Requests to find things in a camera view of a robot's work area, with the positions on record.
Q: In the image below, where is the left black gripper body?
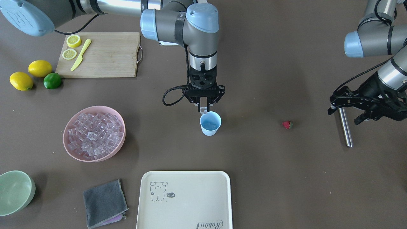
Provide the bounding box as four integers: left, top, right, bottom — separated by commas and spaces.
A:
328, 74, 407, 125

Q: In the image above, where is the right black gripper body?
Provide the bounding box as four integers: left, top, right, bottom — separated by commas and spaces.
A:
185, 66, 225, 103

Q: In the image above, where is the clear ice cube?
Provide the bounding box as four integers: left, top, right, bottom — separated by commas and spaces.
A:
200, 106, 208, 115

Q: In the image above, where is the red strawberry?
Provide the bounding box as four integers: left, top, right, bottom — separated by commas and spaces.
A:
282, 121, 293, 129

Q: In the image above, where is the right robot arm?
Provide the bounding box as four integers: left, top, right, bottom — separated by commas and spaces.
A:
0, 0, 225, 114

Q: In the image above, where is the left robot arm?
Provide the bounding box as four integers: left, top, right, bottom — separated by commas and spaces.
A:
328, 0, 407, 125

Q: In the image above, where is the light blue cup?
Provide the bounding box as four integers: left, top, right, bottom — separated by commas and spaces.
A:
200, 111, 222, 136

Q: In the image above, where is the pile of ice cubes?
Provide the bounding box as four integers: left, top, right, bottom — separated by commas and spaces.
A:
67, 112, 124, 157

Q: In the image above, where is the steel muddler black tip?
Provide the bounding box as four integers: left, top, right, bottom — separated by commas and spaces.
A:
338, 108, 353, 148

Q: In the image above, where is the wooden cutting board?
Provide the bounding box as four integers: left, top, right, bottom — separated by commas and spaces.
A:
55, 32, 141, 77

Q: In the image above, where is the pink bowl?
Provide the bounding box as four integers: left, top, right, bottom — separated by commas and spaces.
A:
63, 106, 126, 163

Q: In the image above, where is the cream rabbit tray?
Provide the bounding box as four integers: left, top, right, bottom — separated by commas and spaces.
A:
136, 171, 233, 229

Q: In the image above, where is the yellow plastic knife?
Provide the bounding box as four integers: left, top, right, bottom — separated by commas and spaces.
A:
70, 39, 92, 71

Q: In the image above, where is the lemon slice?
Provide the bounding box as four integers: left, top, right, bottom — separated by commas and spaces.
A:
66, 34, 82, 48
61, 48, 77, 60

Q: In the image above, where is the grey folded cloth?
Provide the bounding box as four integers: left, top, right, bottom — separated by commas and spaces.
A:
83, 179, 128, 229

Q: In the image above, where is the green lime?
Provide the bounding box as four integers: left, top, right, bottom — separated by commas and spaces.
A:
43, 73, 62, 89

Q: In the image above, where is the whole yellow lemon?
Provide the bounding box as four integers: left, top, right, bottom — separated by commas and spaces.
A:
9, 72, 34, 91
28, 60, 52, 77

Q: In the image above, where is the green bowl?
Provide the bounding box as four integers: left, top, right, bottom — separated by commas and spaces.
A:
0, 170, 36, 216

